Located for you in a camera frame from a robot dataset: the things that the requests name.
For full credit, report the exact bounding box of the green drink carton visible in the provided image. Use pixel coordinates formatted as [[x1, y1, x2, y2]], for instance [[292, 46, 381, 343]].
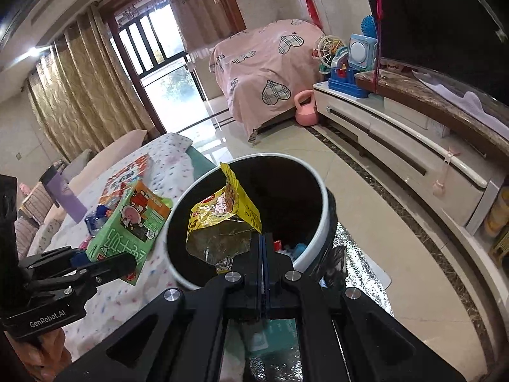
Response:
[[85, 181, 172, 286]]

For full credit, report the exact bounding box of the yellow canister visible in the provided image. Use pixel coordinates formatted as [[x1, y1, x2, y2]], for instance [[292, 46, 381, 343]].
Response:
[[483, 189, 509, 239]]

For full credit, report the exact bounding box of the red printed picture book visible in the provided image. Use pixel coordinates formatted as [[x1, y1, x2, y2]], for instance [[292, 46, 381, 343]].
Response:
[[99, 153, 150, 208]]

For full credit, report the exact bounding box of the white television cabinet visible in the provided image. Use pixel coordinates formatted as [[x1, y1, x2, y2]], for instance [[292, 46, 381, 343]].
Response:
[[312, 58, 509, 287]]

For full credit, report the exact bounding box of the black flat television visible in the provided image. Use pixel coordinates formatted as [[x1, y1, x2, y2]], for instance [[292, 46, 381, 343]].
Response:
[[356, 0, 509, 106]]

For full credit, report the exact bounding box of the grey pink sofa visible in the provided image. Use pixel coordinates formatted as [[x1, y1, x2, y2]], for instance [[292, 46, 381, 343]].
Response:
[[14, 127, 148, 259]]

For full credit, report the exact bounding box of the yellow snack bag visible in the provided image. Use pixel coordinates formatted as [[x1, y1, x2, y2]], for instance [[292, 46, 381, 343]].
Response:
[[186, 162, 263, 275]]

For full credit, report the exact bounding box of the pink kettlebell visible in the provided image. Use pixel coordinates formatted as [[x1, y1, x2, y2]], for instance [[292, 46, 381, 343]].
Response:
[[294, 89, 319, 126]]

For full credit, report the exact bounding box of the white bin with black liner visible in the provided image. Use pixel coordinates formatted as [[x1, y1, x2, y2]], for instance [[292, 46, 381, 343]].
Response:
[[165, 152, 338, 291]]

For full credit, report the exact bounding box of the pink heart print sheet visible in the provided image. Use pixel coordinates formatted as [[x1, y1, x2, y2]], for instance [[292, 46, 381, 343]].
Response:
[[209, 19, 324, 138]]

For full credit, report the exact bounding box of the striped pink pillow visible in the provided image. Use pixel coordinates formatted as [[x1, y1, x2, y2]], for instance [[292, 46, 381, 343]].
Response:
[[18, 183, 54, 223], [15, 219, 40, 259]]

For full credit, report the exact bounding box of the toy ferris wheel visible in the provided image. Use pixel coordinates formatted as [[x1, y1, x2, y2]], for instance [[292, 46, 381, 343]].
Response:
[[314, 35, 346, 74]]

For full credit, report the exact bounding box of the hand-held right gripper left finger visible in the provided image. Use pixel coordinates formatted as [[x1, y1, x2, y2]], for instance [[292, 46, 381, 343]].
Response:
[[56, 233, 263, 382]]

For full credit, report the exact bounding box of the dark blue foil wrapper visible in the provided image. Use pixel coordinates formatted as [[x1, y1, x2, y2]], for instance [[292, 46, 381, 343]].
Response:
[[84, 204, 114, 236]]

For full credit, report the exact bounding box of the purple thermos bottle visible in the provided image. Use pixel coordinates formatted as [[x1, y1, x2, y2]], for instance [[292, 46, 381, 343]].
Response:
[[42, 163, 87, 223]]

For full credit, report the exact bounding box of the white cloth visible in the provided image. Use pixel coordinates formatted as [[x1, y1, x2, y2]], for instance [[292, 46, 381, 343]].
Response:
[[414, 69, 509, 128]]

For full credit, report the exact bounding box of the brown wooden door frame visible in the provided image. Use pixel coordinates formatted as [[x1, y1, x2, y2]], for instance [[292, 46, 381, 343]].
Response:
[[97, 0, 247, 136]]

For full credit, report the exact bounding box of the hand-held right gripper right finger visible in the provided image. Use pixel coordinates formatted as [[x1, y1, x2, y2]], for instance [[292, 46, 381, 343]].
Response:
[[263, 233, 466, 382]]

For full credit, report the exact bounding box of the blue toy machine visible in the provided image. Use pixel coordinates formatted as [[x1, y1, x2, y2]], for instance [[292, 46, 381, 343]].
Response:
[[328, 34, 378, 98]]

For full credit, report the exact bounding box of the silver foil mat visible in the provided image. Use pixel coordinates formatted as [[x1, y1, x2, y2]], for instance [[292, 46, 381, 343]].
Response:
[[242, 223, 394, 382]]

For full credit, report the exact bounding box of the pink hula hoop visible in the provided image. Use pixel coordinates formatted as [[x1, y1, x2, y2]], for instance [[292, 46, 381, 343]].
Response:
[[372, 0, 384, 94]]

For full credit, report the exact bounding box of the person's left hand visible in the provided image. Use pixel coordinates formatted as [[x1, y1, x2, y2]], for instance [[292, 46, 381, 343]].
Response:
[[24, 326, 70, 363]]

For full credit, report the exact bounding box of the beige patterned curtain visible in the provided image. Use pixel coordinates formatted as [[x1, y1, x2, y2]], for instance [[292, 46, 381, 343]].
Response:
[[26, 4, 160, 160]]

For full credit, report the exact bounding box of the pink cabinet safety strap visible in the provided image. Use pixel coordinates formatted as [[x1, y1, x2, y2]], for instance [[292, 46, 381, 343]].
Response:
[[433, 149, 460, 197]]

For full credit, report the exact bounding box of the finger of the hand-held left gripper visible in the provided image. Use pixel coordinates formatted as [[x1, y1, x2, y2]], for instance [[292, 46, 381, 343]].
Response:
[[18, 247, 92, 279], [28, 255, 136, 299]]

